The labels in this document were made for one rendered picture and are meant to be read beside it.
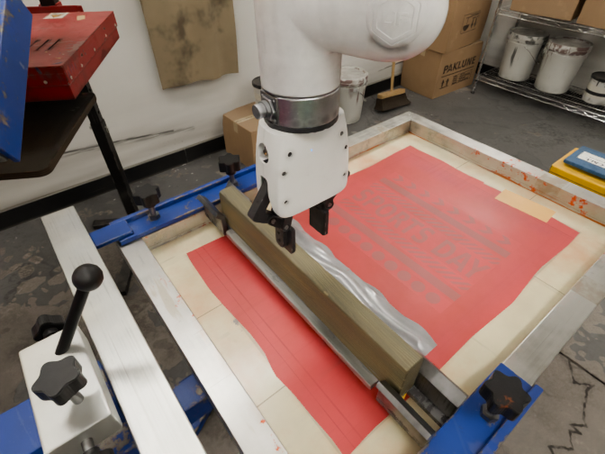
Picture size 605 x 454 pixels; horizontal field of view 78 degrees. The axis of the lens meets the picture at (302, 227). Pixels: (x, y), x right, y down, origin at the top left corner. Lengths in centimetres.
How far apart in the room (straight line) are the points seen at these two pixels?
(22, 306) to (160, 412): 179
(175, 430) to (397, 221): 52
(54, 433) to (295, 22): 41
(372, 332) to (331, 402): 12
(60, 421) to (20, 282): 190
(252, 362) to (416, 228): 39
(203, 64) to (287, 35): 224
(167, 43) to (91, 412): 218
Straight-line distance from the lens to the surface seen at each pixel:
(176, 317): 57
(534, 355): 59
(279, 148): 36
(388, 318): 59
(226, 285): 63
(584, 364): 199
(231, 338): 57
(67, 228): 69
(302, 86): 34
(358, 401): 53
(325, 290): 48
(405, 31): 30
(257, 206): 40
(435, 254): 71
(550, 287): 74
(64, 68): 120
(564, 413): 182
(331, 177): 42
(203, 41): 253
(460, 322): 62
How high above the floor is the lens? 144
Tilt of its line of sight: 42 degrees down
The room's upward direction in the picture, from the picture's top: straight up
